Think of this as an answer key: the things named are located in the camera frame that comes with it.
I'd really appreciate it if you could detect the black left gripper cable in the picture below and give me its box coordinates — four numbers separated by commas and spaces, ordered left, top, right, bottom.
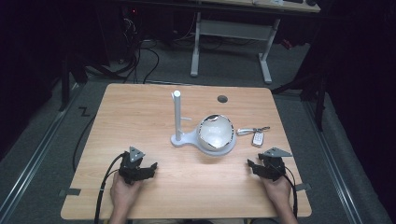
93, 151, 128, 224

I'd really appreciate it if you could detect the bundle of black floor cables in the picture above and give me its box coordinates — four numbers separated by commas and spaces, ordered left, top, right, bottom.
83, 6, 200, 85

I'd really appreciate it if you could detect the white-legged wooden desk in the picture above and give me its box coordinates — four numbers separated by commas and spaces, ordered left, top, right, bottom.
122, 0, 322, 85

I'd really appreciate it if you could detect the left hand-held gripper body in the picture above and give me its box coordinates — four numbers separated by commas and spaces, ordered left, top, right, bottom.
119, 146, 147, 186

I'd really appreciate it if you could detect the person's right hand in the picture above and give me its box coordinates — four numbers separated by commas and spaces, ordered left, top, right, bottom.
261, 175, 293, 213

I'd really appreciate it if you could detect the metal floor rail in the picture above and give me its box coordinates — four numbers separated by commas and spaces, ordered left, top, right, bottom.
0, 81, 83, 220
303, 99, 366, 224

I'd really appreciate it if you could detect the person's left hand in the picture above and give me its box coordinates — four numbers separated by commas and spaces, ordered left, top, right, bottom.
108, 172, 145, 218

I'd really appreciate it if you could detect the white stand with pole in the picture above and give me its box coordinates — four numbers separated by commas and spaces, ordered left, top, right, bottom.
169, 90, 238, 157

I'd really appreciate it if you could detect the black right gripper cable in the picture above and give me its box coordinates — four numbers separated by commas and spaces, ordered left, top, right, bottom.
268, 161, 299, 219

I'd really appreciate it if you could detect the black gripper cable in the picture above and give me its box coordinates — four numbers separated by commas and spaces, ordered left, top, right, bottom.
93, 151, 128, 224
268, 161, 299, 219

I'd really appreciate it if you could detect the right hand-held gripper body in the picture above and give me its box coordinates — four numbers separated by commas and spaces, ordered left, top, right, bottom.
257, 147, 293, 182

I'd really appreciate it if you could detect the silver remote key fob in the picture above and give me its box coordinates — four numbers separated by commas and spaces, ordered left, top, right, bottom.
250, 131, 265, 148

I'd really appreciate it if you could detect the silver key with keyring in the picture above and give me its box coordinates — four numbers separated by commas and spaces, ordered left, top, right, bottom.
235, 125, 272, 137

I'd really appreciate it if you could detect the grey tape strip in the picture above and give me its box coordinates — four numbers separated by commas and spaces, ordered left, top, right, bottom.
294, 182, 313, 192
58, 188, 82, 198

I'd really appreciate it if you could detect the wooden table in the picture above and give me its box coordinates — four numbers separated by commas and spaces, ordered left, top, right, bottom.
60, 82, 313, 221

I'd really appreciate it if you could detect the white bowl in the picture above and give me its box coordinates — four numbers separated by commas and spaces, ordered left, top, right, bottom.
197, 113, 235, 153

